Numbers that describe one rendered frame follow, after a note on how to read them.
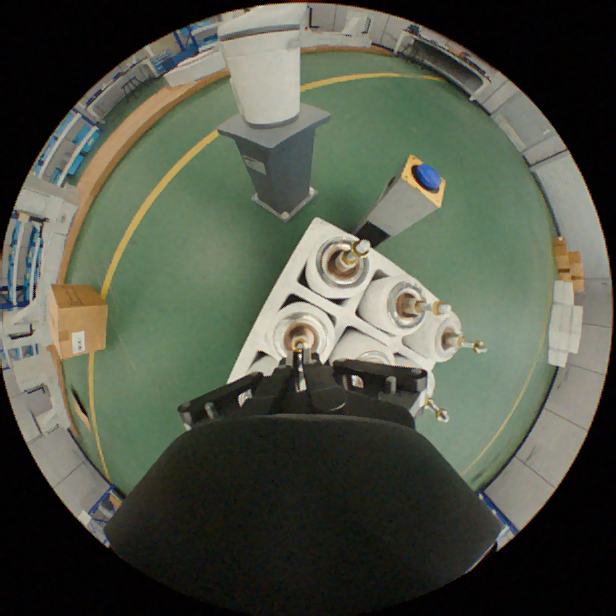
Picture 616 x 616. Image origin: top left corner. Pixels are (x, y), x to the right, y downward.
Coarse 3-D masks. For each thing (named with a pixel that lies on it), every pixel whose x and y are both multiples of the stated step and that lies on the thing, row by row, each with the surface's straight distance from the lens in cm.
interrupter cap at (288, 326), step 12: (300, 312) 23; (288, 324) 24; (300, 324) 24; (312, 324) 24; (324, 324) 24; (276, 336) 24; (288, 336) 24; (312, 336) 24; (324, 336) 24; (276, 348) 24; (288, 348) 24; (312, 348) 24; (324, 348) 24
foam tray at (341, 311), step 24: (312, 240) 32; (288, 264) 32; (384, 264) 35; (288, 288) 31; (264, 312) 31; (336, 312) 31; (264, 336) 32; (336, 336) 32; (384, 336) 35; (240, 360) 35; (432, 360) 45
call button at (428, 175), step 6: (420, 168) 29; (426, 168) 30; (432, 168) 31; (420, 174) 28; (426, 174) 29; (432, 174) 30; (438, 174) 31; (426, 180) 28; (432, 180) 29; (438, 180) 30; (432, 186) 29
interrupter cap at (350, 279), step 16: (336, 240) 25; (352, 240) 26; (320, 256) 24; (336, 256) 25; (320, 272) 24; (336, 272) 24; (352, 272) 25; (368, 272) 25; (336, 288) 24; (352, 288) 24
